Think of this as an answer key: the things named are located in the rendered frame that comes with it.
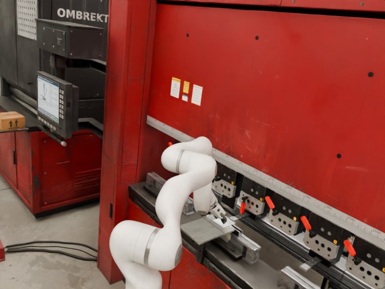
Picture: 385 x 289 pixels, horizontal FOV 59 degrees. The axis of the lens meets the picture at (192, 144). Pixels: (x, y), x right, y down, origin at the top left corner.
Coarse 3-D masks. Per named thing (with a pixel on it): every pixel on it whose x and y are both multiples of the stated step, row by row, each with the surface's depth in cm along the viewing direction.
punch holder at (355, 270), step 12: (360, 240) 134; (360, 252) 135; (372, 252) 131; (384, 252) 128; (348, 264) 139; (360, 264) 135; (372, 264) 131; (384, 264) 128; (360, 276) 135; (372, 276) 132; (384, 276) 128
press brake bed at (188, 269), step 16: (128, 208) 257; (144, 208) 240; (160, 224) 225; (192, 256) 202; (160, 272) 232; (176, 272) 217; (192, 272) 204; (208, 272) 192; (224, 272) 184; (176, 288) 219; (192, 288) 206; (208, 288) 194; (224, 288) 183; (240, 288) 174
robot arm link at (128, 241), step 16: (128, 224) 107; (144, 224) 109; (112, 240) 106; (128, 240) 104; (144, 240) 103; (112, 256) 107; (128, 256) 104; (128, 272) 107; (144, 272) 110; (128, 288) 109; (144, 288) 107; (160, 288) 111
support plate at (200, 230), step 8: (208, 216) 201; (184, 224) 189; (192, 224) 190; (200, 224) 191; (208, 224) 192; (184, 232) 183; (192, 232) 183; (200, 232) 184; (208, 232) 185; (216, 232) 186; (224, 232) 187; (200, 240) 177; (208, 240) 178
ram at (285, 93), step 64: (192, 64) 199; (256, 64) 164; (320, 64) 139; (384, 64) 120; (192, 128) 206; (256, 128) 168; (320, 128) 142; (384, 128) 123; (320, 192) 145; (384, 192) 125
